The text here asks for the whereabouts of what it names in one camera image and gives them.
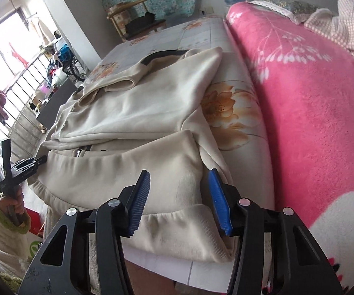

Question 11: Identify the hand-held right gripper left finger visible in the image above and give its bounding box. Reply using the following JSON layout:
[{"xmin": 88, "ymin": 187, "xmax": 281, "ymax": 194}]
[{"xmin": 18, "ymin": 170, "xmax": 151, "ymax": 295}]

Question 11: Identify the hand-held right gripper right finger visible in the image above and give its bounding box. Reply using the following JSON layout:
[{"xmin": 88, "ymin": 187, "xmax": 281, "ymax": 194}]
[{"xmin": 208, "ymin": 168, "xmax": 345, "ymax": 295}]

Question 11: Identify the cream zip jacket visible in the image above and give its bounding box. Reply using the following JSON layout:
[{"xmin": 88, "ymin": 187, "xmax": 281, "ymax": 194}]
[{"xmin": 28, "ymin": 47, "xmax": 236, "ymax": 263}]

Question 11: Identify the pile of clothes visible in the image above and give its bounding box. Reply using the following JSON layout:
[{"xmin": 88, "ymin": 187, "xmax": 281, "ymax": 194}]
[{"xmin": 45, "ymin": 58, "xmax": 65, "ymax": 87}]

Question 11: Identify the person's left hand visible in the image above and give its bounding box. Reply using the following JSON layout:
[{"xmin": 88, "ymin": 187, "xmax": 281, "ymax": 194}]
[{"xmin": 0, "ymin": 191, "xmax": 27, "ymax": 225}]

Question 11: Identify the red bag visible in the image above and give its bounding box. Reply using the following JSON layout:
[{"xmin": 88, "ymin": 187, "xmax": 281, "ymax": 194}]
[{"xmin": 26, "ymin": 209, "xmax": 46, "ymax": 237}]

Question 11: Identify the metal railing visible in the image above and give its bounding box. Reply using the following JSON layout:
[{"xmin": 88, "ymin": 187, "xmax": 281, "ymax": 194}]
[{"xmin": 0, "ymin": 54, "xmax": 54, "ymax": 197}]

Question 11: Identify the black table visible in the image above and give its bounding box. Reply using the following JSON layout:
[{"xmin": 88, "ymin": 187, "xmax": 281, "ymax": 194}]
[{"xmin": 36, "ymin": 80, "xmax": 77, "ymax": 128}]

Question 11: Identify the wheelchair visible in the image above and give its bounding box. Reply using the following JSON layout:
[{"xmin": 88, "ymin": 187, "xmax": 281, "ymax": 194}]
[{"xmin": 57, "ymin": 44, "xmax": 88, "ymax": 82}]

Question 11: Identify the hanging red garment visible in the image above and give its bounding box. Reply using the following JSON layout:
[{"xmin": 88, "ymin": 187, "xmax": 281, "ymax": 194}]
[{"xmin": 9, "ymin": 42, "xmax": 30, "ymax": 68}]

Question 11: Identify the pink floral blanket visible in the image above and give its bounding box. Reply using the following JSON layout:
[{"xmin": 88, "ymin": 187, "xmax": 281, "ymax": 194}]
[{"xmin": 224, "ymin": 1, "xmax": 354, "ymax": 295}]

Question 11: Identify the hanging cream garment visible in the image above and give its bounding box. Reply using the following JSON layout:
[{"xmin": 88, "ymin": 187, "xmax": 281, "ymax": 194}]
[{"xmin": 29, "ymin": 18, "xmax": 51, "ymax": 45}]

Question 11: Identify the wooden chair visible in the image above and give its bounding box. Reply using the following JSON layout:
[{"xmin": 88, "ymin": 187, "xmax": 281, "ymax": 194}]
[{"xmin": 107, "ymin": 0, "xmax": 167, "ymax": 42}]

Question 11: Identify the black cloth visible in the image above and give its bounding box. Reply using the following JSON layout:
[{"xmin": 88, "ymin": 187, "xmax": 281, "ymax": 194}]
[{"xmin": 125, "ymin": 12, "xmax": 159, "ymax": 34}]

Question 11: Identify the grey lace-trimmed pillow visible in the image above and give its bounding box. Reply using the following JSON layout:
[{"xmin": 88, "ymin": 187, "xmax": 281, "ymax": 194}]
[{"xmin": 250, "ymin": 0, "xmax": 319, "ymax": 23}]

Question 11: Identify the pink checked cloth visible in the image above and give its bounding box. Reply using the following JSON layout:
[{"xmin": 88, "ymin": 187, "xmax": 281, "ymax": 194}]
[{"xmin": 304, "ymin": 0, "xmax": 354, "ymax": 62}]

